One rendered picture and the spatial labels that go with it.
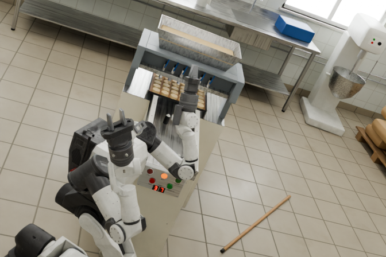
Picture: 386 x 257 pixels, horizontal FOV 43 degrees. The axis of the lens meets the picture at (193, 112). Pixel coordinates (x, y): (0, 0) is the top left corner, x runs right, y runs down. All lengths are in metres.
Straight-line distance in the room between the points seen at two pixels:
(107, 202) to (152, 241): 1.03
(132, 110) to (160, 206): 0.77
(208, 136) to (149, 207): 0.77
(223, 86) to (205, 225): 1.12
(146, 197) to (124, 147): 1.03
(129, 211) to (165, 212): 0.94
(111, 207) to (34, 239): 0.84
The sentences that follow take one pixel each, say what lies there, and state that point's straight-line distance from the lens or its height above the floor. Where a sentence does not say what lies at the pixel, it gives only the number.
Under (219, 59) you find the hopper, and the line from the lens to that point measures 3.11.
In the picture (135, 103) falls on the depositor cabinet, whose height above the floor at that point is 0.78.
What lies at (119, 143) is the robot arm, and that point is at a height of 1.35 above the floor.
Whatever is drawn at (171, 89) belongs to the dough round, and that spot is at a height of 0.91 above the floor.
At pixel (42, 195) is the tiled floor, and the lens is 3.49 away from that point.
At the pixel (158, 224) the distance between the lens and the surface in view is 2.86.
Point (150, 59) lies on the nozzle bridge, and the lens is 3.17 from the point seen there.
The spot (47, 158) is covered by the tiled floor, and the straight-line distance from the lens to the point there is 3.81.
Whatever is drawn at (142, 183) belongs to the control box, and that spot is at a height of 0.72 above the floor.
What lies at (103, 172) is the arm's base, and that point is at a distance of 1.98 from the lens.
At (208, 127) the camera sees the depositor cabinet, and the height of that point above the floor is 0.79.
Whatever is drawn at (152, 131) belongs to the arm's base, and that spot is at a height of 1.12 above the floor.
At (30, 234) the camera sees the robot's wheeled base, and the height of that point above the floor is 0.35.
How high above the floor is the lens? 2.30
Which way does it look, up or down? 27 degrees down
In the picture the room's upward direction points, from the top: 23 degrees clockwise
